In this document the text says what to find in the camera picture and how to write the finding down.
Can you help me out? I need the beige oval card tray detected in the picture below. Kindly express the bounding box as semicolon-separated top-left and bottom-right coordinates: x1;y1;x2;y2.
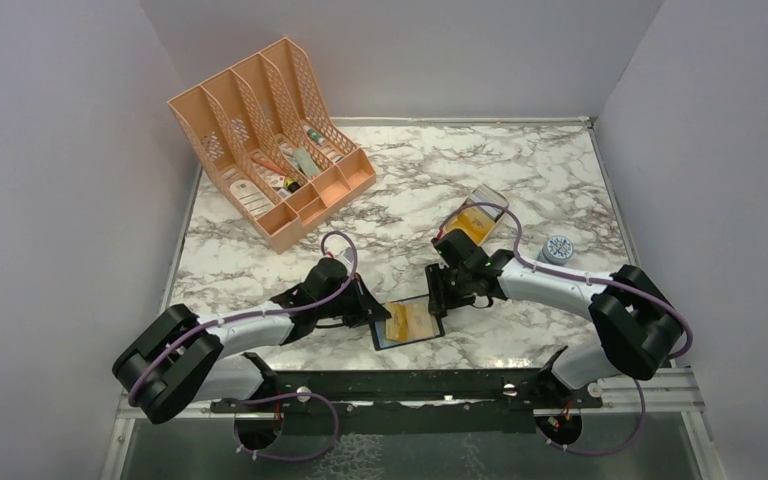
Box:
438;194;504;246

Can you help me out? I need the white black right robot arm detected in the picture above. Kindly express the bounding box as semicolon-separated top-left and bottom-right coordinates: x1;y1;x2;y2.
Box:
426;229;685;407

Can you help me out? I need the orange plastic desk organizer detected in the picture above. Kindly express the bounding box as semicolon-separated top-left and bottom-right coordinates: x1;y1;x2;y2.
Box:
168;38;377;253

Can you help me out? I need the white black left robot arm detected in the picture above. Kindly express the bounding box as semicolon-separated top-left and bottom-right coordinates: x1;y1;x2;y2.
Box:
112;258;390;424

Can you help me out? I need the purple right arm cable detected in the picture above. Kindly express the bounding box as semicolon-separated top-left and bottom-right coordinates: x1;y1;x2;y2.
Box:
433;201;695;458

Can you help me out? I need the white credit card stack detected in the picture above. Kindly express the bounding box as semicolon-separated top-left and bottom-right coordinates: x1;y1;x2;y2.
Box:
469;185;509;219

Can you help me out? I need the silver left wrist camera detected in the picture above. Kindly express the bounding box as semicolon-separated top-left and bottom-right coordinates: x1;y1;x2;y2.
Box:
335;248;354;266

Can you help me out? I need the black leather card holder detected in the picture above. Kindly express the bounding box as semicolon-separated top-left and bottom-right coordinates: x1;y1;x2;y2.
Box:
370;295;446;351

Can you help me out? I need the green white tube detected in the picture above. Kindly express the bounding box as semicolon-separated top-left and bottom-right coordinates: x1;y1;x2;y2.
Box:
302;124;326;146

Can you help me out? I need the blue patterned round tin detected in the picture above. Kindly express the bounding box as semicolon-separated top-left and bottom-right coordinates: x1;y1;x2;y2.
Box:
537;235;575;266

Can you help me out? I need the orange pen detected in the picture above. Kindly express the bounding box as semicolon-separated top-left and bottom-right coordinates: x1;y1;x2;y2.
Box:
250;154;287;176

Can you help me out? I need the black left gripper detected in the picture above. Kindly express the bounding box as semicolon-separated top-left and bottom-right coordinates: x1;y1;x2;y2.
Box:
316;273;392;329

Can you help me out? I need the gold credit card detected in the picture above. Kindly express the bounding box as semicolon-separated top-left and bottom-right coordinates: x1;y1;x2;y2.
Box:
405;298;439;341
385;302;410;343

